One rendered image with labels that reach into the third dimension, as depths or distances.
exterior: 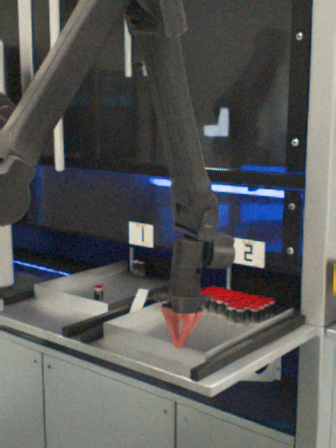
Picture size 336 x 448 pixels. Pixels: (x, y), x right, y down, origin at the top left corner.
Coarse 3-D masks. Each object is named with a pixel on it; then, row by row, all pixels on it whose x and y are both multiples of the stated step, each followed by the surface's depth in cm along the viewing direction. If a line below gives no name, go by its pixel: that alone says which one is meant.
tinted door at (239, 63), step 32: (192, 0) 151; (224, 0) 146; (256, 0) 140; (288, 0) 136; (192, 32) 152; (224, 32) 147; (256, 32) 142; (288, 32) 137; (192, 64) 154; (224, 64) 148; (256, 64) 143; (288, 64) 138; (192, 96) 155; (224, 96) 149; (256, 96) 144; (224, 128) 150; (256, 128) 145; (160, 160) 164; (224, 160) 152; (256, 160) 146
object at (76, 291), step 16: (80, 272) 173; (96, 272) 177; (112, 272) 182; (128, 272) 185; (48, 288) 158; (64, 288) 169; (80, 288) 169; (112, 288) 169; (128, 288) 169; (144, 288) 169; (160, 288) 159; (64, 304) 155; (80, 304) 151; (96, 304) 147; (112, 304) 146; (128, 304) 150
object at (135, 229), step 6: (132, 222) 172; (132, 228) 172; (138, 228) 171; (144, 228) 170; (150, 228) 168; (132, 234) 173; (138, 234) 171; (144, 234) 170; (150, 234) 169; (132, 240) 173; (138, 240) 172; (144, 240) 170; (150, 240) 169; (150, 246) 169
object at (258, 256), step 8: (240, 240) 150; (248, 240) 149; (240, 248) 151; (248, 248) 149; (256, 248) 148; (264, 248) 147; (240, 256) 151; (248, 256) 150; (256, 256) 148; (264, 256) 147; (248, 264) 150; (256, 264) 148; (264, 264) 147
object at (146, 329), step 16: (160, 304) 146; (112, 320) 134; (128, 320) 138; (144, 320) 142; (160, 320) 144; (208, 320) 144; (224, 320) 144; (272, 320) 135; (112, 336) 131; (128, 336) 128; (144, 336) 126; (160, 336) 134; (192, 336) 134; (208, 336) 134; (224, 336) 134; (240, 336) 126; (160, 352) 124; (176, 352) 121; (192, 352) 118; (208, 352) 117
